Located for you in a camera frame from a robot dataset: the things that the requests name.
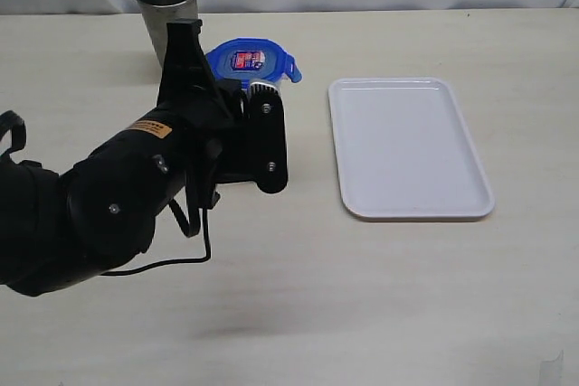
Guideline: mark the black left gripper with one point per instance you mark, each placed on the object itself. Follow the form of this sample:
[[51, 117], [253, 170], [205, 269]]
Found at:
[[228, 138]]

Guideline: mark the blue plastic container lid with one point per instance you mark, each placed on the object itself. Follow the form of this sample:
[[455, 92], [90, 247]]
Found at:
[[246, 59]]

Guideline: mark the stainless steel tumbler cup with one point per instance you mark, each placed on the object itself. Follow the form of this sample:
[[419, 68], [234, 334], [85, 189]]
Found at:
[[158, 13]]

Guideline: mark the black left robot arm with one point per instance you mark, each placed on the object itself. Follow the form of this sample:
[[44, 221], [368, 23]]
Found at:
[[58, 230]]

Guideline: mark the tall clear plastic container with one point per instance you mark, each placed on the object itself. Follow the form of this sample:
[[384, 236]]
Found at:
[[258, 87]]

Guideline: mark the white rectangular tray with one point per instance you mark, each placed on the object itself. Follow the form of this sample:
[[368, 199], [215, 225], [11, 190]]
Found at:
[[404, 152]]

